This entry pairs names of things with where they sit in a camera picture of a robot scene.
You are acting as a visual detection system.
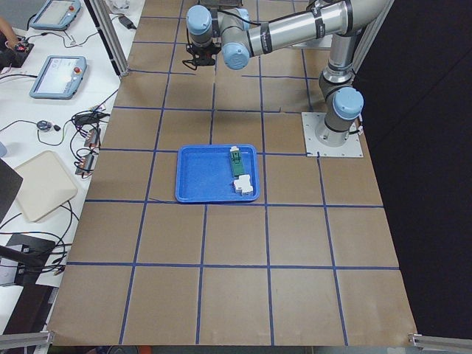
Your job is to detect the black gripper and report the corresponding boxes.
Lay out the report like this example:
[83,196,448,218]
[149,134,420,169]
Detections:
[184,43,221,66]

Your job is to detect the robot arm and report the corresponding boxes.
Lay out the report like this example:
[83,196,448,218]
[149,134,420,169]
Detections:
[183,0,387,148]

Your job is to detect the black power adapter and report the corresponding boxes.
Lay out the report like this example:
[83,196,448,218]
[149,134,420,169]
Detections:
[118,15,136,30]

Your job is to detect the green terminal block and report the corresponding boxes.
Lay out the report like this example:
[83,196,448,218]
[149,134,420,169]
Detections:
[229,146,245,177]

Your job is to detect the blue plastic tray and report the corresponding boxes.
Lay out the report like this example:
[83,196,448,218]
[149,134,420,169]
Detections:
[175,144,260,204]

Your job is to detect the white circuit breaker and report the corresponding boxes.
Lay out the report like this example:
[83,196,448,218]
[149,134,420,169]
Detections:
[233,174,254,195]

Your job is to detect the near teach pendant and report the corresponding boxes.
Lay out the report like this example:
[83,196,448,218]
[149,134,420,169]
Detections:
[29,55,88,100]

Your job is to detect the teach pendant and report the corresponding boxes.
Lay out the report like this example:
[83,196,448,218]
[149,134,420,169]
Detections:
[29,55,88,100]
[29,1,82,31]

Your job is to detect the far teach pendant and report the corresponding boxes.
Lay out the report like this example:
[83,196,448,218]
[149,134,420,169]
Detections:
[29,1,82,31]

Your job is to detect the round silver puck device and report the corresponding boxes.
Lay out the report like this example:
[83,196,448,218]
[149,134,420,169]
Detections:
[36,120,52,132]

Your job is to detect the beige plastic tray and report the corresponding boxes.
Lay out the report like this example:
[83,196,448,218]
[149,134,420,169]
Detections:
[14,150,78,222]

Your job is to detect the aluminium corner profile left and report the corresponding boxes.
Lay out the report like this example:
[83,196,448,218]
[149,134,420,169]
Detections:
[0,331,55,350]

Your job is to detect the aluminium corner profile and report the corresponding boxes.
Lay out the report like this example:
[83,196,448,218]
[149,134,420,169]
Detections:
[0,331,55,350]
[408,333,472,353]

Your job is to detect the aluminium corner profile right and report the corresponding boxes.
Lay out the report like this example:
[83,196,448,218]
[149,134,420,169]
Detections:
[408,333,472,353]

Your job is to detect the aluminium frame post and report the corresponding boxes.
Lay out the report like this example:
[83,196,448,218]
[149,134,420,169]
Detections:
[84,0,128,77]

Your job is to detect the usb hub with cables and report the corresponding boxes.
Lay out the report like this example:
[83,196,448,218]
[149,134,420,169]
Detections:
[84,127,101,148]

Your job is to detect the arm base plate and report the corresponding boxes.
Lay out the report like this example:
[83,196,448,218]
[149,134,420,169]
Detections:
[302,112,364,158]

